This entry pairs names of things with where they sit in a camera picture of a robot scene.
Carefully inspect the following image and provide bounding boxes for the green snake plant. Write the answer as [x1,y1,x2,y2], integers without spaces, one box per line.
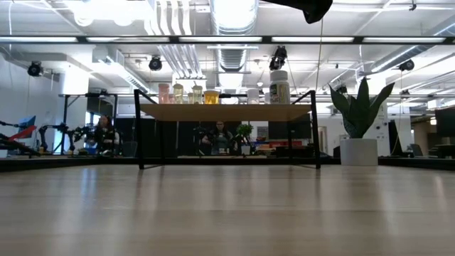
[329,77,396,139]

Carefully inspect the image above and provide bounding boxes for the wooden shelf black metal legs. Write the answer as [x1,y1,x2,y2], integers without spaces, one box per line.
[134,88,321,170]

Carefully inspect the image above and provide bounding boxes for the black ceiling spotlight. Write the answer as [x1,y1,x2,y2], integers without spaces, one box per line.
[27,60,44,78]
[269,45,288,71]
[148,55,164,71]
[397,58,416,73]

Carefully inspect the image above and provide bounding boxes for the red and black device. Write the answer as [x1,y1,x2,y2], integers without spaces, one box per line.
[0,120,41,158]

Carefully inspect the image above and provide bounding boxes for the blue lit monitor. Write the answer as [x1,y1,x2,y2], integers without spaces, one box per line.
[17,115,37,131]

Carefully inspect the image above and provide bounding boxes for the long yellow vial white cap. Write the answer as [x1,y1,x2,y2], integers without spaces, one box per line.
[173,83,185,105]

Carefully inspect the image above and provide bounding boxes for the small potted plant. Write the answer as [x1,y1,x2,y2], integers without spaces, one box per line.
[235,123,255,156]

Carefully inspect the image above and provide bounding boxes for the large white labelled bottle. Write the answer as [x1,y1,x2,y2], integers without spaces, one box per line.
[269,70,291,105]

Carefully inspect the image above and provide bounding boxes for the silver ceiling air duct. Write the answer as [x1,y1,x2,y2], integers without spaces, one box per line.
[209,0,259,72]

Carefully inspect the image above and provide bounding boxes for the black background rig frame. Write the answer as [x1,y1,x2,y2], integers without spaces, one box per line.
[58,91,119,156]

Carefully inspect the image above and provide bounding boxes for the black partition wall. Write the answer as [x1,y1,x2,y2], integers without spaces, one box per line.
[112,117,250,157]

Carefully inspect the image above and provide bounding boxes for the person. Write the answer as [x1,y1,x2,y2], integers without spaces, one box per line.
[200,120,237,156]
[87,114,122,156]

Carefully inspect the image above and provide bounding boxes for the white plant pot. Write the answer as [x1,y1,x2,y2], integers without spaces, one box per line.
[340,138,379,166]

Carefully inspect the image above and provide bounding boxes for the wide orange pill bottle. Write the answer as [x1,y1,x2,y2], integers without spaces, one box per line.
[203,89,221,105]

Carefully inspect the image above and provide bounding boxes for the black aluminium table frame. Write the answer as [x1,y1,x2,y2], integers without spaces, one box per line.
[0,155,455,173]

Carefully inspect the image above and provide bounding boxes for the pink vial white cap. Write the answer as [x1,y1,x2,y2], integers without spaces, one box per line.
[158,82,170,105]

